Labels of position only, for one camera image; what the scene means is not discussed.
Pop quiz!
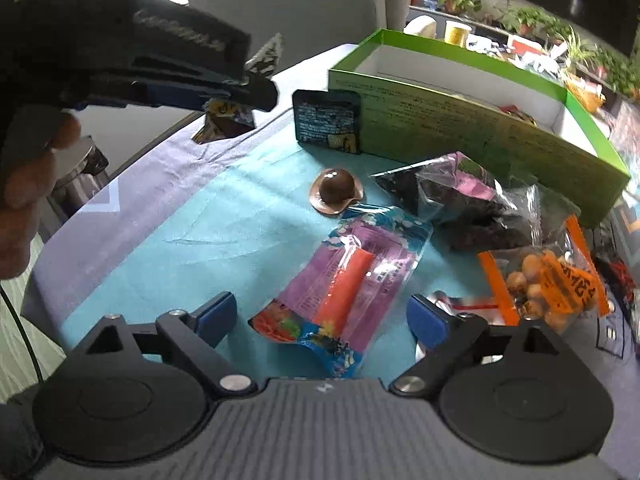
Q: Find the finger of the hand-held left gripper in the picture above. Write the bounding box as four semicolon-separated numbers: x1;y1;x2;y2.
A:
125;56;279;112
75;84;236;111

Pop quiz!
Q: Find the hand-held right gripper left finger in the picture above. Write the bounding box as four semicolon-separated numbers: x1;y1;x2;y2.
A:
75;291;257;401

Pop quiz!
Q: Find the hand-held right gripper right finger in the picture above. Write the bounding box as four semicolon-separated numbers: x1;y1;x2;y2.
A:
389;294;566;400

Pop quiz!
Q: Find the brown snack packet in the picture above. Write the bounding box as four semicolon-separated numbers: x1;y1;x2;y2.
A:
191;34;284;145

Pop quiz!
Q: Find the black snack packet teal print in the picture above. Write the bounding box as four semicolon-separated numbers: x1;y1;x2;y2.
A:
291;89;364;155

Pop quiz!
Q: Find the purple sausage packet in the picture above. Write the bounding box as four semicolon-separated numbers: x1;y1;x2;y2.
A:
247;210;434;378

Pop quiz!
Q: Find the brown round chocolate snack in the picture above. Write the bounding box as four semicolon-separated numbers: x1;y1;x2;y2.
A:
309;167;365;215

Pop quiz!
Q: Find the dark purple snack bag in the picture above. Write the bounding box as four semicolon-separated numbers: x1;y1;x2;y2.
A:
370;151;581;253

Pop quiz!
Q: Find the orange zip bag of balls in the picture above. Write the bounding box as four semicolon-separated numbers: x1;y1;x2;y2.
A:
477;215;612;333

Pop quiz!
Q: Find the green cardboard box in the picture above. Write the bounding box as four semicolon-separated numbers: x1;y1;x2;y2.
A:
327;28;632;229

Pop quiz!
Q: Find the red dark snack packet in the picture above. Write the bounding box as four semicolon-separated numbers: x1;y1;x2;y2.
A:
497;104;538;126

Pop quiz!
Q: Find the person's left hand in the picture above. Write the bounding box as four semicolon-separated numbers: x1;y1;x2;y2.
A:
0;111;82;281

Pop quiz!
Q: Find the small red white packet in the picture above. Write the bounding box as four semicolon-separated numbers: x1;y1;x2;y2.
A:
415;290;506;366

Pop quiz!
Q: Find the pale green patterned cloth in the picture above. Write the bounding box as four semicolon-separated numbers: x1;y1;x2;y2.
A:
0;240;66;401

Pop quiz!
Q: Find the black red snack packet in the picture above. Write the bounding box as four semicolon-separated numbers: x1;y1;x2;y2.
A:
597;255;640;306

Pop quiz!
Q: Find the yellow can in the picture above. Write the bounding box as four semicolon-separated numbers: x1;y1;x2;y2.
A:
444;20;473;47

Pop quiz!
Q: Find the yellow wicker basket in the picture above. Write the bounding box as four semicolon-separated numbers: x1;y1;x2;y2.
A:
565;72;606;113

